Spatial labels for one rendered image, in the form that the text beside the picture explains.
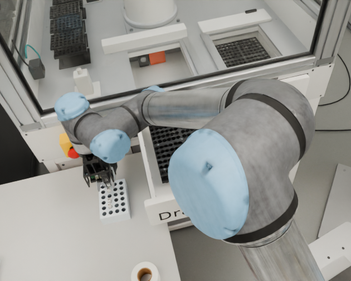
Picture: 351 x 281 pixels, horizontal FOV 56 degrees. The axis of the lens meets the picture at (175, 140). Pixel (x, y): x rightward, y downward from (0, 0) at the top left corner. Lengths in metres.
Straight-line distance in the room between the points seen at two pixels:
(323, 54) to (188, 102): 0.66
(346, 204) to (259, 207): 1.60
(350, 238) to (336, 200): 0.95
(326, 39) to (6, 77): 0.92
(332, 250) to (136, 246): 0.53
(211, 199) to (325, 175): 1.76
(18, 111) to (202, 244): 1.14
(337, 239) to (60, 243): 0.77
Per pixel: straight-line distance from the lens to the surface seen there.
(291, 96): 0.43
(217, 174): 0.34
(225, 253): 1.77
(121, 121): 0.72
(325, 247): 1.00
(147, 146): 1.06
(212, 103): 0.55
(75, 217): 1.07
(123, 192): 1.03
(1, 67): 0.95
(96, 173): 0.89
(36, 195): 1.17
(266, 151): 0.38
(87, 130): 0.73
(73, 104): 0.76
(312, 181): 2.05
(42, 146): 1.14
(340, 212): 1.94
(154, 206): 0.84
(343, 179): 2.07
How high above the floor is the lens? 1.64
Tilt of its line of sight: 49 degrees down
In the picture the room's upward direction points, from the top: 8 degrees counter-clockwise
